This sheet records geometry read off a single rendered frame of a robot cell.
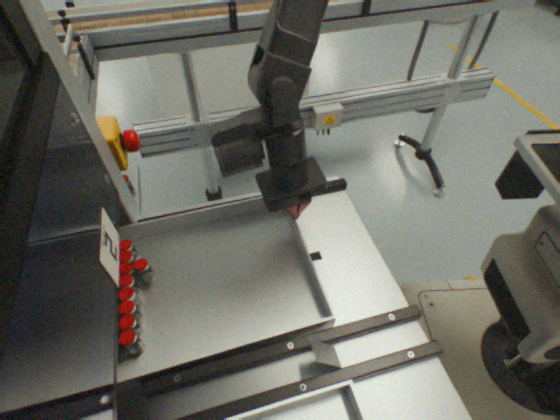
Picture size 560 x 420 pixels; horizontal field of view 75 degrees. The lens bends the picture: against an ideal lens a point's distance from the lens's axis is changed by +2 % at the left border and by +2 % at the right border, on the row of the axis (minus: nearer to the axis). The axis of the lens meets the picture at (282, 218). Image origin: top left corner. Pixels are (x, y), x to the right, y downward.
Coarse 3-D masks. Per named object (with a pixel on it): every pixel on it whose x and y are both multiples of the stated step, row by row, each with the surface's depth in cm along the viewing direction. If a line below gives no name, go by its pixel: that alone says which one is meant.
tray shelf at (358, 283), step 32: (320, 224) 66; (352, 224) 66; (352, 256) 62; (352, 288) 58; (384, 288) 58; (352, 320) 55; (416, 320) 55; (224, 384) 49; (256, 384) 49; (384, 384) 49; (416, 384) 49; (448, 384) 49; (128, 416) 46; (160, 416) 46; (384, 416) 46; (416, 416) 46; (448, 416) 46
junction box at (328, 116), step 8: (328, 104) 151; (336, 104) 151; (320, 112) 147; (328, 112) 148; (336, 112) 149; (312, 120) 154; (320, 120) 150; (328, 120) 151; (336, 120) 152; (320, 128) 153; (328, 128) 155
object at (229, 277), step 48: (144, 240) 64; (192, 240) 64; (240, 240) 64; (288, 240) 64; (144, 288) 58; (192, 288) 58; (240, 288) 58; (288, 288) 58; (144, 336) 53; (192, 336) 53; (240, 336) 53; (288, 336) 51
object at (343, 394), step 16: (336, 384) 45; (352, 384) 45; (288, 400) 44; (304, 400) 46; (320, 400) 47; (336, 400) 47; (352, 400) 46; (240, 416) 43; (256, 416) 45; (272, 416) 46; (288, 416) 46; (304, 416) 46; (320, 416) 46; (336, 416) 46; (352, 416) 46
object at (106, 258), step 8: (104, 216) 46; (104, 224) 45; (112, 224) 49; (104, 232) 45; (112, 232) 48; (104, 240) 44; (112, 240) 47; (104, 248) 43; (104, 256) 43; (112, 256) 46; (104, 264) 42; (112, 264) 45; (112, 272) 44
